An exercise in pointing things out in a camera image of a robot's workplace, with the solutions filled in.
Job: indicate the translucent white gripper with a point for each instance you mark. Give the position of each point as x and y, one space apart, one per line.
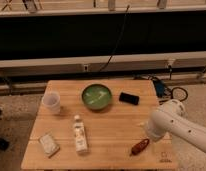
142 124

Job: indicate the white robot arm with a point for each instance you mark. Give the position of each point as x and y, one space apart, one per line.
167 118

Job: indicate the green ceramic bowl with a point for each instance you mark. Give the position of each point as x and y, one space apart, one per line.
96 96

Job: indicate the black rectangular block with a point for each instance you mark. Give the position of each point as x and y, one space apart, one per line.
128 98

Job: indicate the blue device on floor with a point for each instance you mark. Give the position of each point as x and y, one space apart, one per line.
160 88

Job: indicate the small white bottle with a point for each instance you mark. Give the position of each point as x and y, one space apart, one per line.
80 136

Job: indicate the translucent plastic cup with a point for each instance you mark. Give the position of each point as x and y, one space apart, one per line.
51 101

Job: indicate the white wrapped packet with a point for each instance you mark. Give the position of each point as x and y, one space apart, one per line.
49 145

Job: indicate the dark object at left floor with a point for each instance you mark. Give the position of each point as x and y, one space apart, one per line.
4 144

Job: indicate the white wall outlet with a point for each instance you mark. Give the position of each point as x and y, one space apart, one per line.
86 68

